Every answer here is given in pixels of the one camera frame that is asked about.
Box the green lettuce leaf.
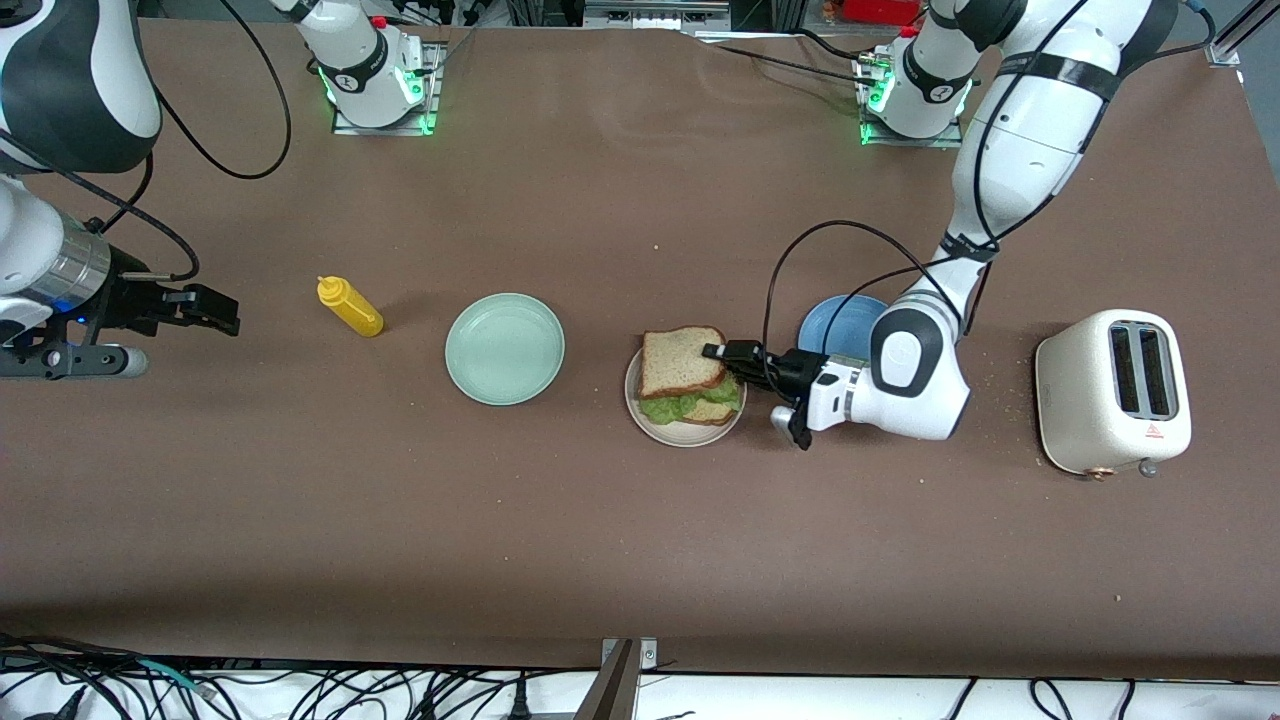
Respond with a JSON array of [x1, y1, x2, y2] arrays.
[[638, 372, 744, 425]]

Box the yellow mustard squeeze bottle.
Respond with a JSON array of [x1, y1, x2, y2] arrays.
[[317, 276, 385, 338]]

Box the blue plate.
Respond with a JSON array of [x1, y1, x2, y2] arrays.
[[797, 294, 891, 361]]

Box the beige plate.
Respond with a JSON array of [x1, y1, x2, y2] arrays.
[[624, 345, 748, 448]]

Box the mint green plate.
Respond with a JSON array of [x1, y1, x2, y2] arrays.
[[445, 292, 566, 407]]

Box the white toaster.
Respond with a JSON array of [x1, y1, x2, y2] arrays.
[[1035, 308, 1193, 481]]

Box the red box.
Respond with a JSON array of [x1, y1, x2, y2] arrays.
[[840, 0, 926, 26]]

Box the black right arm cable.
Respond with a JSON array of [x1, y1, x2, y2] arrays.
[[0, 0, 293, 283]]

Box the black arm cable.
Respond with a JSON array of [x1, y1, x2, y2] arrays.
[[763, 0, 1216, 401], [0, 0, 293, 283]]

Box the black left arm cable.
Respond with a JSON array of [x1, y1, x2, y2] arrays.
[[763, 0, 1216, 401]]

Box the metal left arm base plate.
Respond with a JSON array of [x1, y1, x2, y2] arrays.
[[855, 55, 967, 150]]

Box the black base power cable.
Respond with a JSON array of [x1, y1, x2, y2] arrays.
[[697, 28, 883, 87]]

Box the silver metal bracket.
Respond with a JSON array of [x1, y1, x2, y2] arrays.
[[600, 637, 659, 672]]

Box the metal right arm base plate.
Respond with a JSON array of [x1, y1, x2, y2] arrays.
[[330, 40, 447, 137]]

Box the grey metal rail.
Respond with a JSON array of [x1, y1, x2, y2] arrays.
[[585, 0, 731, 31]]

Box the dark grey metal post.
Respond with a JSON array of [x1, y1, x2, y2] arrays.
[[575, 640, 637, 720]]

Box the teal cable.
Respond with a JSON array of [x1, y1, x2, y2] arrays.
[[138, 658, 217, 699]]

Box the tangled black cables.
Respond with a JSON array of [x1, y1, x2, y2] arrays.
[[0, 630, 701, 720]]

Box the looped black cable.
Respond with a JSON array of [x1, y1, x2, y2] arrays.
[[1030, 678, 1077, 720]]

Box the aluminium frame profile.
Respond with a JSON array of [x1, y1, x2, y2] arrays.
[[1205, 0, 1280, 69]]

